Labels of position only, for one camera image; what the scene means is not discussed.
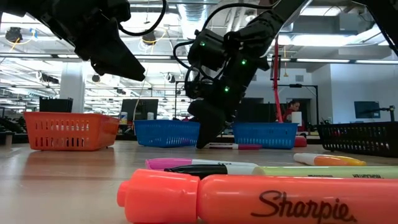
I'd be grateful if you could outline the silver ceiling duct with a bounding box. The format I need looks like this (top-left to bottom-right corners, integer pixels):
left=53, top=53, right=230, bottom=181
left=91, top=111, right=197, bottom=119
left=177, top=0, right=215, bottom=41

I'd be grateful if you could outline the light green highlighter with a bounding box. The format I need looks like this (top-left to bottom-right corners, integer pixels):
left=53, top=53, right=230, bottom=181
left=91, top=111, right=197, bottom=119
left=252, top=165, right=398, bottom=180

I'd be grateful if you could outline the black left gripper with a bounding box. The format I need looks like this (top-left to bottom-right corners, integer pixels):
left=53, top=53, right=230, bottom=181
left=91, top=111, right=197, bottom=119
left=67, top=0, right=146, bottom=82

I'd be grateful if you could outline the orange Sharpie highlighter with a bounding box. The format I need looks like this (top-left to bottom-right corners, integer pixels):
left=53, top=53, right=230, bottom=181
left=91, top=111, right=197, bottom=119
left=116, top=168, right=398, bottom=224

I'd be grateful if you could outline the person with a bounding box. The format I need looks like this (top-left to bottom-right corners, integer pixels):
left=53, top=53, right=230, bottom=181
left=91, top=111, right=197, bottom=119
left=280, top=100, right=307, bottom=133

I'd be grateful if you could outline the short purple marker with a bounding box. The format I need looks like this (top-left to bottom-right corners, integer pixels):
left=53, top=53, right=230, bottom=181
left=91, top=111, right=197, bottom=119
left=203, top=142, right=263, bottom=151

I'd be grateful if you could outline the white marker yellow-orange cap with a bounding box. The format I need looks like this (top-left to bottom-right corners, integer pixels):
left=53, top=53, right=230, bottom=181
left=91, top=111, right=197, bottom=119
left=293, top=152, right=368, bottom=167

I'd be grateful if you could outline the orange plastic basket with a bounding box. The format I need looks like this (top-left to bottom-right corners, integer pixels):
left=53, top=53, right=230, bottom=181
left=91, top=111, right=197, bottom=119
left=24, top=111, right=121, bottom=152

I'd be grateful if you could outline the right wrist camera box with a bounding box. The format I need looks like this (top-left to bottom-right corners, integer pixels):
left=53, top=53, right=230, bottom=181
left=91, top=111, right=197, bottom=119
left=187, top=29, right=227, bottom=72

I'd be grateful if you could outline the black partition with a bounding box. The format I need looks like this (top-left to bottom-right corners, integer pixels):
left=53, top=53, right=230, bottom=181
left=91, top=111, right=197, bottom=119
left=238, top=102, right=280, bottom=124

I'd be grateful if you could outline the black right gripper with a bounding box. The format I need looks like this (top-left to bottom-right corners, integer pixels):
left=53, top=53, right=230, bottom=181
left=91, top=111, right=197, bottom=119
left=185, top=57, right=270, bottom=149

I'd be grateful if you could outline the blue plastic basket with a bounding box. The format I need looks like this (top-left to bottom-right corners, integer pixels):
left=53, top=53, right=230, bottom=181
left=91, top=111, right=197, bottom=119
left=232, top=122, right=299, bottom=150
left=134, top=119, right=201, bottom=148

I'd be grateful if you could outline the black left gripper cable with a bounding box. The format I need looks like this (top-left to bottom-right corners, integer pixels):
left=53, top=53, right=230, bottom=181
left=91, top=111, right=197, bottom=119
left=117, top=0, right=168, bottom=37

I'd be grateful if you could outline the black ceiling device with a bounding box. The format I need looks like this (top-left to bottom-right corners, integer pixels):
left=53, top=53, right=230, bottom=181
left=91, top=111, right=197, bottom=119
left=5, top=27, right=24, bottom=44
left=142, top=29, right=157, bottom=47

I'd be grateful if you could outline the wall monitor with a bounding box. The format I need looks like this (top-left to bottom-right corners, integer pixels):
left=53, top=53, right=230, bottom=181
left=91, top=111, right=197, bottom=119
left=354, top=101, right=381, bottom=119

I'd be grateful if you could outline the black plastic basket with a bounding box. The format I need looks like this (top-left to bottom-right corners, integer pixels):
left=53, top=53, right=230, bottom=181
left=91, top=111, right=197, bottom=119
left=316, top=121, right=398, bottom=159

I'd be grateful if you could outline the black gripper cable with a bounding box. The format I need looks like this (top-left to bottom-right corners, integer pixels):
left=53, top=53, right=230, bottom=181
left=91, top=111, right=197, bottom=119
left=172, top=0, right=282, bottom=82
left=117, top=0, right=168, bottom=37

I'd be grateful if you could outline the black computer monitor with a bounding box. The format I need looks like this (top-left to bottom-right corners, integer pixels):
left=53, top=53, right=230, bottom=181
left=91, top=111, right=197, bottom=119
left=120, top=98, right=159, bottom=123

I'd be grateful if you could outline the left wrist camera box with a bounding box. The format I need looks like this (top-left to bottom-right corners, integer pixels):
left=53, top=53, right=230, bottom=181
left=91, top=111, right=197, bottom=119
left=105, top=0, right=132, bottom=23

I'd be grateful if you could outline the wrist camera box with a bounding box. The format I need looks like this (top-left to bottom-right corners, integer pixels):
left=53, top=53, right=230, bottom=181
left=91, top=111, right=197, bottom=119
left=187, top=29, right=227, bottom=72
left=105, top=0, right=132, bottom=23

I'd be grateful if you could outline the white marker pink cap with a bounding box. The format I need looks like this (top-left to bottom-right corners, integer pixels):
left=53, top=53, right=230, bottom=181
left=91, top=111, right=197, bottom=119
left=145, top=157, right=259, bottom=171

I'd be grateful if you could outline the white marker black cap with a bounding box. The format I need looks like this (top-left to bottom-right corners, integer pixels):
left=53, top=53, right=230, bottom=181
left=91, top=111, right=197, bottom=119
left=164, top=164, right=259, bottom=180

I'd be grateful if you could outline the ceiling light panel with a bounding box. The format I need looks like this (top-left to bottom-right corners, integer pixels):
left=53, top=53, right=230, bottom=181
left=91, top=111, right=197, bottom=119
left=273, top=18, right=392, bottom=47

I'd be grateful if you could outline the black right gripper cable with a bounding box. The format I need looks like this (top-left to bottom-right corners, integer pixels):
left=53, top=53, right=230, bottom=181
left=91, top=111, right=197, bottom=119
left=172, top=0, right=282, bottom=82

